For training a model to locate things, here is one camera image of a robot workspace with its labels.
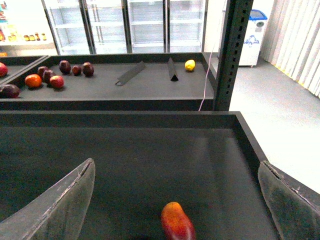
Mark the red orange mango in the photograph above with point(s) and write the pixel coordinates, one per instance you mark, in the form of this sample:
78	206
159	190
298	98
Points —
175	223

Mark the black triangular divider bar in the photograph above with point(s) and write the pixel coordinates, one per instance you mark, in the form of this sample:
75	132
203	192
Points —
172	70

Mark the dark red plum right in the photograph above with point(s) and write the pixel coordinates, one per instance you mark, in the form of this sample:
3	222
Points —
88	69

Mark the dark red plum back left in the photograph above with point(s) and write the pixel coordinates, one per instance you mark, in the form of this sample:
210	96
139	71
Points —
41	70

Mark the black perforated shelf post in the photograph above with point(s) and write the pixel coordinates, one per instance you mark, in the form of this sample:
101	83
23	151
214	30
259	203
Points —
234	31

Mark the red apple far left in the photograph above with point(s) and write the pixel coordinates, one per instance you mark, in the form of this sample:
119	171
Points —
3	70

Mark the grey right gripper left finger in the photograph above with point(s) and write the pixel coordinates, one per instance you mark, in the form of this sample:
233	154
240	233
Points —
56	214

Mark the dark red plum tall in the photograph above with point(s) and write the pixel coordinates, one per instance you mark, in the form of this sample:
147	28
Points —
65	67

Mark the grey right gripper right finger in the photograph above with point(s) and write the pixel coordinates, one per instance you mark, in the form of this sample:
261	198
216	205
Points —
294	207

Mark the small dark red plum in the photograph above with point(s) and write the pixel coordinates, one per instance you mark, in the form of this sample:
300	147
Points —
76	70

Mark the black rear shelf tray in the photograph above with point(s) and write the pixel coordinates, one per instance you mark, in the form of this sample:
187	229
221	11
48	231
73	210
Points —
150	90

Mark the white blue chest freezer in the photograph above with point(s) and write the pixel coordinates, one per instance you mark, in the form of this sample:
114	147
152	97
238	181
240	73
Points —
253	38

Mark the dark purple eggplant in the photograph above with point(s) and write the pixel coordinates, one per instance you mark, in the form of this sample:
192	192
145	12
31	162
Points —
10	91

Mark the small red apple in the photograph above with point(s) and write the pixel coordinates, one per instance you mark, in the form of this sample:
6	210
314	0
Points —
57	81

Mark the yellow lemon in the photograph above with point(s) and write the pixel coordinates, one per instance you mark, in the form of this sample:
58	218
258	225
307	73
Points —
190	65

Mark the orange red tomato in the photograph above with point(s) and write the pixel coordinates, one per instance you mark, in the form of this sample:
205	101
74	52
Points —
33	81

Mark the black flat divider bar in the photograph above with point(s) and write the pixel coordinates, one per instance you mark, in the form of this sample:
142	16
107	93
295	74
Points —
131	73

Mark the glass door display fridges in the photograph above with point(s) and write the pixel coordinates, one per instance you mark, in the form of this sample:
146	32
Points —
96	27

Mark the dark red plum front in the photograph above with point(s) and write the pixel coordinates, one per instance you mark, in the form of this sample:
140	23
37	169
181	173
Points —
47	75

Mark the shelf with jars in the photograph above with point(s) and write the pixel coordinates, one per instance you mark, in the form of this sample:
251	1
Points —
24	29

